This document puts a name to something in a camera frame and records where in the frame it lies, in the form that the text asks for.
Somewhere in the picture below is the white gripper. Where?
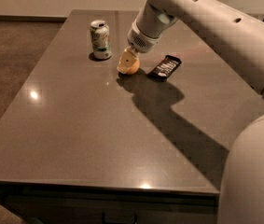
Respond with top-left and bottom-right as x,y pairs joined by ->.
117,2 -> 177,74

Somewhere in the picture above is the orange fruit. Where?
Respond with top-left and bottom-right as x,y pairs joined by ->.
124,60 -> 140,75

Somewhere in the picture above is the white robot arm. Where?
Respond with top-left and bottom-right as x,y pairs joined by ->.
118,0 -> 264,224

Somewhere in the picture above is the green white soda can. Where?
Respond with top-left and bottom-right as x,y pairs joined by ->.
90,20 -> 112,60

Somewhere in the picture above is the black snack bar wrapper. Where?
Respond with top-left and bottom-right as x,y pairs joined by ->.
148,55 -> 182,81

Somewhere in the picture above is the dark drawer handle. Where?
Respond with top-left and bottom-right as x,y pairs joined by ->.
102,213 -> 138,224

